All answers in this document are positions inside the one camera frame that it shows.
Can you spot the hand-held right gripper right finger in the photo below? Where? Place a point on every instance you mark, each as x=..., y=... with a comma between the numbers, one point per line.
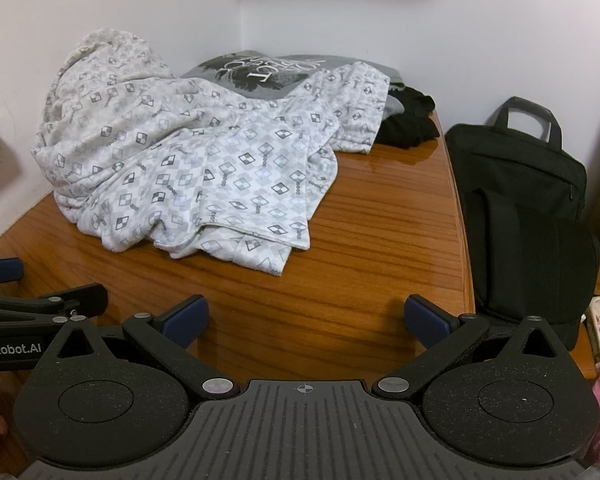
x=425, y=319

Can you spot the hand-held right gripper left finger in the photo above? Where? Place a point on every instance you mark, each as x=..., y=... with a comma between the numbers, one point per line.
x=187, y=319

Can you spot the grey printed t-shirt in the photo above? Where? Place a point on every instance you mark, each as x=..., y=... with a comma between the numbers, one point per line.
x=260, y=72

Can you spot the black garment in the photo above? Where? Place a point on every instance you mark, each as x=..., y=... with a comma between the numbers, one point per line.
x=407, y=120

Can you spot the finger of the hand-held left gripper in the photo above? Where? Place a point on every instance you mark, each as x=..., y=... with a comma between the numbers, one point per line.
x=80, y=300
x=0, y=271

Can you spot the patterned white pajama shirt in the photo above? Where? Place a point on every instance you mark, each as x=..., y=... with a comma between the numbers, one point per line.
x=180, y=160

